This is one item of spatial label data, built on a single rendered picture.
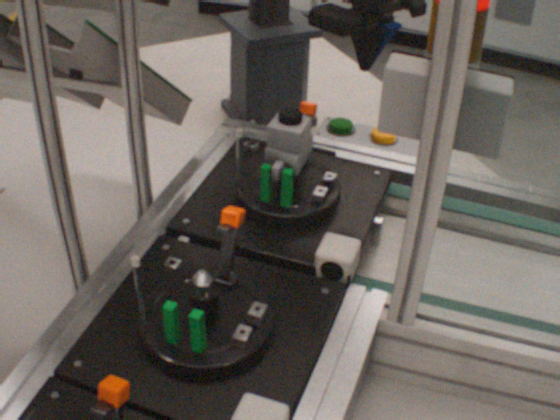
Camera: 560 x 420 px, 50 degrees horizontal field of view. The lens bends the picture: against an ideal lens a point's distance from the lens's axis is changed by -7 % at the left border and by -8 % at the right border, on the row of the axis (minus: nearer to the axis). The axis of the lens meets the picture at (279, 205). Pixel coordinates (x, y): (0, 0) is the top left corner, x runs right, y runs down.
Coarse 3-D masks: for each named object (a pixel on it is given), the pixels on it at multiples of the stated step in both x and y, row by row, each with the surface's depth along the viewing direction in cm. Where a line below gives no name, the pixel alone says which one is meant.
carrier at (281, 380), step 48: (144, 288) 72; (192, 288) 64; (240, 288) 69; (288, 288) 72; (336, 288) 73; (96, 336) 65; (144, 336) 63; (192, 336) 61; (240, 336) 62; (288, 336) 67; (96, 384) 60; (144, 384) 61; (192, 384) 61; (240, 384) 61; (288, 384) 61
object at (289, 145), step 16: (288, 112) 79; (272, 128) 78; (288, 128) 78; (304, 128) 78; (272, 144) 79; (288, 144) 79; (304, 144) 80; (272, 160) 80; (288, 160) 79; (304, 160) 82; (272, 176) 79
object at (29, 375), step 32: (192, 160) 95; (192, 192) 88; (160, 224) 82; (128, 256) 78; (96, 288) 73; (352, 288) 74; (64, 320) 68; (352, 320) 70; (32, 352) 64; (64, 352) 65; (352, 352) 66; (32, 384) 61; (320, 384) 63; (352, 384) 63; (0, 416) 58; (320, 416) 60
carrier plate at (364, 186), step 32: (224, 160) 93; (256, 160) 93; (320, 160) 94; (352, 160) 94; (224, 192) 87; (352, 192) 87; (384, 192) 88; (192, 224) 81; (256, 224) 81; (320, 224) 82; (352, 224) 82; (256, 256) 78; (288, 256) 77
